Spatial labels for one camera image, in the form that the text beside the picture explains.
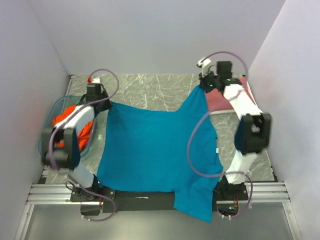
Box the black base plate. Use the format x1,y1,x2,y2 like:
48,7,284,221
70,181,251,216

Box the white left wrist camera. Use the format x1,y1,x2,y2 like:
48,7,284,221
87,77,102,85

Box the clear teal plastic bin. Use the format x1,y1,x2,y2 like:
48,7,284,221
38,95,97,164

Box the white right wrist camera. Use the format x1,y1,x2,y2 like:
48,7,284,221
196,57,214,78

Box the blue t-shirt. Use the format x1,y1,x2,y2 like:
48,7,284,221
97,87,223,223

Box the orange t-shirt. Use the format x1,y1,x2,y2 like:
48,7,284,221
53,105,95,152

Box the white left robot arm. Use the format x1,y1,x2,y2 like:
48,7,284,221
40,81,113,201

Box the folded red t-shirt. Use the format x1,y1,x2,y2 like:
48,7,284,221
205,76,256,111

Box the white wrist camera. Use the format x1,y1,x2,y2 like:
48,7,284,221
87,77,102,85
196,57,214,78

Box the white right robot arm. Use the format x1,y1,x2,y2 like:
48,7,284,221
197,58,272,200

